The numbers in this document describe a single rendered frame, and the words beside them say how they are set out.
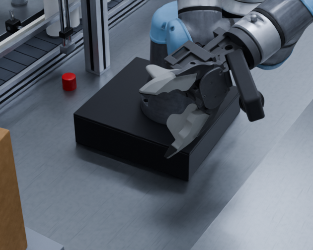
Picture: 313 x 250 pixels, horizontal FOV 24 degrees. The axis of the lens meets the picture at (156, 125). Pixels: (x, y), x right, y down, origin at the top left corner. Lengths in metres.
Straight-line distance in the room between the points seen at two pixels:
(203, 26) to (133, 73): 0.49
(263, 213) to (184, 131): 0.38
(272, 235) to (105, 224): 0.32
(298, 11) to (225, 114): 0.49
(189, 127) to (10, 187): 0.32
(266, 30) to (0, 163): 0.46
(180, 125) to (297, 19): 0.25
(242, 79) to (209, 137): 0.48
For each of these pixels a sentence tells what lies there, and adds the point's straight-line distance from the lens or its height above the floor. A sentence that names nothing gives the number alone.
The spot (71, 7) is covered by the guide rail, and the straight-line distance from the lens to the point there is 1.84.
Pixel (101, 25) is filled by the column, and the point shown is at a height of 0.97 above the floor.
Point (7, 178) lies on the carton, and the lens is 1.20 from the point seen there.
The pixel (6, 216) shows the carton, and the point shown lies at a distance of 1.24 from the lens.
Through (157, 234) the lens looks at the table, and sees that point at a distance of 1.38.
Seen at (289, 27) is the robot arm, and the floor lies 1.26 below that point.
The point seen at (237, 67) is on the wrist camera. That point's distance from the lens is 1.08.
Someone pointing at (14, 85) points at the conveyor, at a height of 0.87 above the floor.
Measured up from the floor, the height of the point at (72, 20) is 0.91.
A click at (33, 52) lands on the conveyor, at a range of 1.82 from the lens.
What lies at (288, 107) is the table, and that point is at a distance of 1.71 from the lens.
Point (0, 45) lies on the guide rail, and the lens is 1.79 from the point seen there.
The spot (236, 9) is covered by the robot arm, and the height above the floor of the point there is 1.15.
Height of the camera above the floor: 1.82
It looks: 38 degrees down
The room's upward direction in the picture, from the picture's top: straight up
